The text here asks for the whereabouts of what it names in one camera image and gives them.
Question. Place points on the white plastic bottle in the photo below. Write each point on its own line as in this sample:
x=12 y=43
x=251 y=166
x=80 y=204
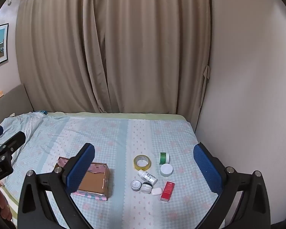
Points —
x=147 y=177

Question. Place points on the small white cream jar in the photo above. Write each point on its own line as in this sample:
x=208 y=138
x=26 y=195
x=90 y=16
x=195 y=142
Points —
x=146 y=188

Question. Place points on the cardboard box with pink flaps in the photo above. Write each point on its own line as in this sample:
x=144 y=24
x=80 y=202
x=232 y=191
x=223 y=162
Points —
x=93 y=179

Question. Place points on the white earbud case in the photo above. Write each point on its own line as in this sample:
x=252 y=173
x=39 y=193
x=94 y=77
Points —
x=156 y=191

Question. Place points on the beige bed headboard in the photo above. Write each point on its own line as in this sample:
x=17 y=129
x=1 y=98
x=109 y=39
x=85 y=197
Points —
x=12 y=100

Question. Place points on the person's left hand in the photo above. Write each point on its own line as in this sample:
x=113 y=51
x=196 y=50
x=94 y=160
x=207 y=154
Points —
x=4 y=202

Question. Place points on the small grey lid jar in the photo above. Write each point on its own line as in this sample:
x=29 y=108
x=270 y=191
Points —
x=136 y=185

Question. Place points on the crumpled light blue quilt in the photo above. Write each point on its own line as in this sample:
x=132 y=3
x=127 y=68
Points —
x=21 y=124

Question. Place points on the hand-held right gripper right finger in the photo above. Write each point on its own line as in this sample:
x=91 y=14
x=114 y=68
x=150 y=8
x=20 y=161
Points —
x=207 y=169

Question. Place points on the green jar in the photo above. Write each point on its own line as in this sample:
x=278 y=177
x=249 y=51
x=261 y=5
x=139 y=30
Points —
x=164 y=158

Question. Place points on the red carton box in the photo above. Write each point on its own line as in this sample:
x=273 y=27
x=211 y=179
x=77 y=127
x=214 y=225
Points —
x=167 y=190

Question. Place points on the white round jar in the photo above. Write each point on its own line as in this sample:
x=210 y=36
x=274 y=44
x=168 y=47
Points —
x=166 y=169

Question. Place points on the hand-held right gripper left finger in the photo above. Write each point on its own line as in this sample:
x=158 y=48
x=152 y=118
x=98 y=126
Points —
x=82 y=167

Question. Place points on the small blue cloth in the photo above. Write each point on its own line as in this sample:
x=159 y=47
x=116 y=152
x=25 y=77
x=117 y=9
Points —
x=41 y=112

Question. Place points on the yellow tape roll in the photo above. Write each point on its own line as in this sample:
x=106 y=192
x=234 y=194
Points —
x=136 y=163

